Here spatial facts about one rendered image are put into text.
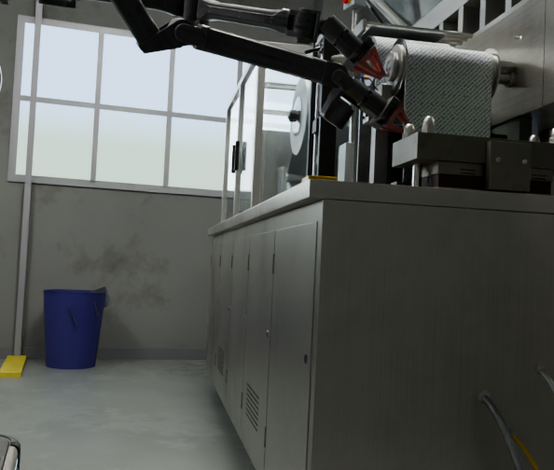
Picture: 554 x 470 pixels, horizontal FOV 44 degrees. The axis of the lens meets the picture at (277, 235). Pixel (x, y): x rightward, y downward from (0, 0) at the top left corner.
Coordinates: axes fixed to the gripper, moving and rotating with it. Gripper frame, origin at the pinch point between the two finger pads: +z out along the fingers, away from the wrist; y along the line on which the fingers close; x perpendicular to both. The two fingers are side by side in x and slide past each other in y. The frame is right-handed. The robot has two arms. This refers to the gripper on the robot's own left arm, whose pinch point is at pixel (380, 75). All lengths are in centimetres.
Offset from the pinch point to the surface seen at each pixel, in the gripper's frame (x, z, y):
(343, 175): -4, 17, -69
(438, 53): 12.1, 7.3, 6.3
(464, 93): 8.8, 19.1, 6.5
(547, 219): -13, 47, 30
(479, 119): 6.6, 26.5, 6.2
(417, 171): -20.2, 20.4, 17.7
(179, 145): 13, -60, -324
